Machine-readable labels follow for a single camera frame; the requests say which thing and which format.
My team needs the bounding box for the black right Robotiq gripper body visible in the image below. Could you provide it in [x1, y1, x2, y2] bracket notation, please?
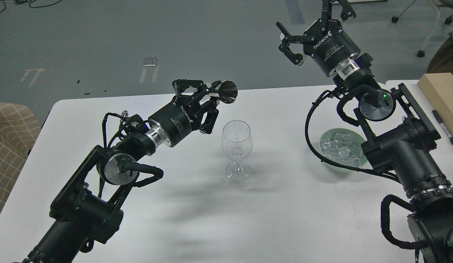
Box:
[304, 20, 361, 77]

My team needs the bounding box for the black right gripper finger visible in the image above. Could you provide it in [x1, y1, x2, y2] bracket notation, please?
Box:
[319, 0, 356, 30]
[276, 22, 317, 66]

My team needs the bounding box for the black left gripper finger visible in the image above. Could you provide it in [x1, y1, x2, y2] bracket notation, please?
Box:
[199, 99, 219, 134]
[172, 79, 211, 100]

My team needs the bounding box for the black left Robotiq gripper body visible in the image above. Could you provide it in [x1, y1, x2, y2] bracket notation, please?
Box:
[148, 95, 203, 148]

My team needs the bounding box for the steel double jigger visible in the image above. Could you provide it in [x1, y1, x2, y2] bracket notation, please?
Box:
[208, 80, 238, 104]

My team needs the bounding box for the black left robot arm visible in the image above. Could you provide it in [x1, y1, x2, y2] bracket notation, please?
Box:
[23, 79, 238, 263]

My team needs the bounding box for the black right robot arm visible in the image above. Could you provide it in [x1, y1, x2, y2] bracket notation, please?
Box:
[276, 0, 453, 263]

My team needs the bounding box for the clear wine glass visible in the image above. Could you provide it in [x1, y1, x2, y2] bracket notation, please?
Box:
[221, 120, 253, 183]

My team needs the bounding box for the green bowl of ice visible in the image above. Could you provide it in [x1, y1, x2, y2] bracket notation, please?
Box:
[319, 128, 368, 168]

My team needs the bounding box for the office chair base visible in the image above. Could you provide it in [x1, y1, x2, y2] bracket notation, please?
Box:
[412, 0, 453, 58]

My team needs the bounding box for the black marker pen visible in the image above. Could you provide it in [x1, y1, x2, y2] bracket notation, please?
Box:
[431, 110, 453, 145]

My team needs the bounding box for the beige checked cloth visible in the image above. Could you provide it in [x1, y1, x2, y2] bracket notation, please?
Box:
[0, 103, 41, 214]

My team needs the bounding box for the black floor cable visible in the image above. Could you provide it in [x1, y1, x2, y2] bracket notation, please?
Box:
[0, 0, 62, 16]

